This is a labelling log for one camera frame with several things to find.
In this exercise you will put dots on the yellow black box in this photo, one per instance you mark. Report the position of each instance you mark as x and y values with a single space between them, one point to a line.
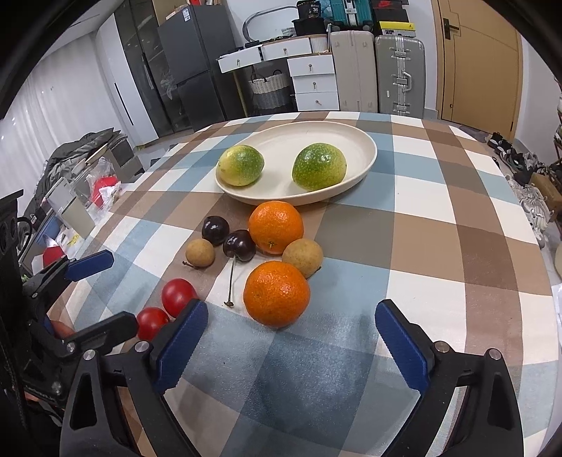
395 28

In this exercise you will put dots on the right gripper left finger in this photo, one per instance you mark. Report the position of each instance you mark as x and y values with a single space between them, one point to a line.
94 421

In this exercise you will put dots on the checkered tablecloth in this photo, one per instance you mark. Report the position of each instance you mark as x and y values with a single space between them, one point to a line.
434 227

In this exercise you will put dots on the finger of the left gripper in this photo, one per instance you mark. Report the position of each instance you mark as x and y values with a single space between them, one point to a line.
90 265
101 337

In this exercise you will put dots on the silver suitcase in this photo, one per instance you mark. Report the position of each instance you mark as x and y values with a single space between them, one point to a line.
401 75

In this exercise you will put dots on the glass display cabinet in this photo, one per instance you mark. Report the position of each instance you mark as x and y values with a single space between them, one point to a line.
138 30

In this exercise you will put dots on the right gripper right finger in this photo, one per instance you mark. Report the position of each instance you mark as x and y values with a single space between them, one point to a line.
488 422

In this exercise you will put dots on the cream oval plate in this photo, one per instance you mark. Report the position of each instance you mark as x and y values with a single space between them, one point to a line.
280 145

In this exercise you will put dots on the beige suitcase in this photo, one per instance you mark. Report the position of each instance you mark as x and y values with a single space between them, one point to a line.
355 70

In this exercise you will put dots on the stemmed dark cherry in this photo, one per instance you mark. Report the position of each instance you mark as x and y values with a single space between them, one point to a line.
240 248

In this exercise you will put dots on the large longan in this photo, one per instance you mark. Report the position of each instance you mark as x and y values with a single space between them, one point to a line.
305 255

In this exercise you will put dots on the black shoe boxes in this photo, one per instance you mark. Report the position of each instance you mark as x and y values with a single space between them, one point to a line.
390 11

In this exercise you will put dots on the small longan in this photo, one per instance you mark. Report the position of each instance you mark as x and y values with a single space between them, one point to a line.
199 254

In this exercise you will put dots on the teal suitcase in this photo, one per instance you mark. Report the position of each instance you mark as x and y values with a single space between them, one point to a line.
352 13

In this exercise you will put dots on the black refrigerator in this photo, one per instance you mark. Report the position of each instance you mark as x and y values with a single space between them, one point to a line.
193 39

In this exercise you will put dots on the person's left hand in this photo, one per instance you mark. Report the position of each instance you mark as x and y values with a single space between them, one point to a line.
61 330

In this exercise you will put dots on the woven laundry basket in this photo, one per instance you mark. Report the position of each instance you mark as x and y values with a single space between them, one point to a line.
270 92

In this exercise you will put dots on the yellowish green passion fruit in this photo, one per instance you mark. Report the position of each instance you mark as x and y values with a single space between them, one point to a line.
240 166

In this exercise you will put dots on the white drawer desk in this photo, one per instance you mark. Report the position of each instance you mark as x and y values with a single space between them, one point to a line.
310 64

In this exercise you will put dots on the wooden door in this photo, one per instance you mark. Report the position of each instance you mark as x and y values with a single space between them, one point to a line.
480 67

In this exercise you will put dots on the orange mandarin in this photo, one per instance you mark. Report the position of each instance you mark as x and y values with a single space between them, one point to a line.
276 294
274 225

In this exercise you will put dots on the red plastic bag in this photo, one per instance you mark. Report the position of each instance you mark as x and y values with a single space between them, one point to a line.
104 191

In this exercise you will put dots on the red cherry tomato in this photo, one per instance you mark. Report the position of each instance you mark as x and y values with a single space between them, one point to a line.
150 321
176 294

